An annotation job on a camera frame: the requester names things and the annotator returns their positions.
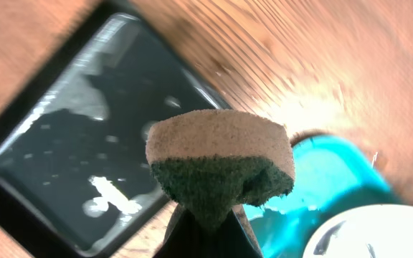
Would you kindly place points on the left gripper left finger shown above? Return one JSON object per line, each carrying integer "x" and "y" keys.
{"x": 184, "y": 237}

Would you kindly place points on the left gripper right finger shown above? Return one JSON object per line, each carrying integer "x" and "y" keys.
{"x": 235, "y": 238}

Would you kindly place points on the dark green sponge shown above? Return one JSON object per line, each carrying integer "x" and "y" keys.
{"x": 211, "y": 160}

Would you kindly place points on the white plate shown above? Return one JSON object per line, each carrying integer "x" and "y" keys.
{"x": 380, "y": 231}

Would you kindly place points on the teal plastic serving tray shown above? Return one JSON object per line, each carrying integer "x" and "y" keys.
{"x": 331, "y": 176}

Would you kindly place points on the black water tray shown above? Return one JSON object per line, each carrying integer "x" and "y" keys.
{"x": 74, "y": 179}

